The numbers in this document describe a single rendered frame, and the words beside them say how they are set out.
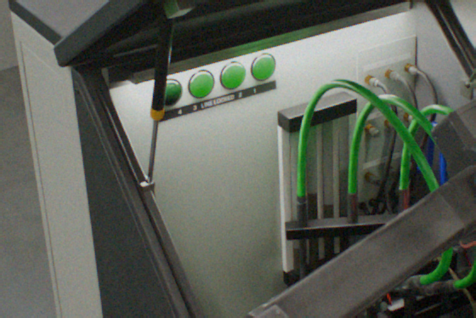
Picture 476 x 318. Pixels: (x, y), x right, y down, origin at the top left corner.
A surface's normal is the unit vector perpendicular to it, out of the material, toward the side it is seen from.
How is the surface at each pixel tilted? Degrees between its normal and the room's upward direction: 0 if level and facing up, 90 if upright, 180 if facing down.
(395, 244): 37
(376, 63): 90
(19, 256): 0
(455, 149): 81
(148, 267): 90
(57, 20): 0
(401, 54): 90
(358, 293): 43
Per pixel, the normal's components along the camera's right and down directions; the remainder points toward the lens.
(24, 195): -0.07, -0.90
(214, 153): 0.48, 0.35
